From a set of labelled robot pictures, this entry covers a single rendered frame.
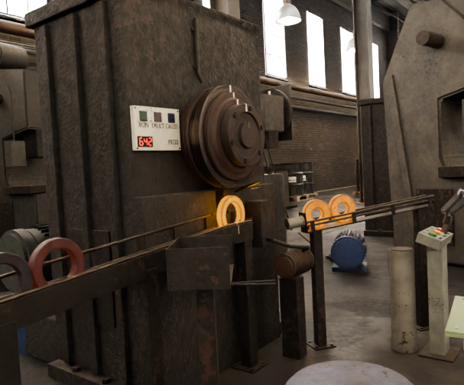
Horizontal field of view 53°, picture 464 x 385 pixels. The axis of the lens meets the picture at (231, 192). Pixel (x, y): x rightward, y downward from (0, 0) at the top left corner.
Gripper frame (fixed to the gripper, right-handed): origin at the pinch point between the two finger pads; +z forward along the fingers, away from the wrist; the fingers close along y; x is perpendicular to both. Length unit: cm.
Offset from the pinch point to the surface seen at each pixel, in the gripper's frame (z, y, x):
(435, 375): 81, 19, 9
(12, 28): 63, -392, 580
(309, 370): 17, -58, -49
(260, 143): 2, -66, 68
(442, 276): 52, 27, 43
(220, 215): 30, -82, 47
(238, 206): 31, -74, 58
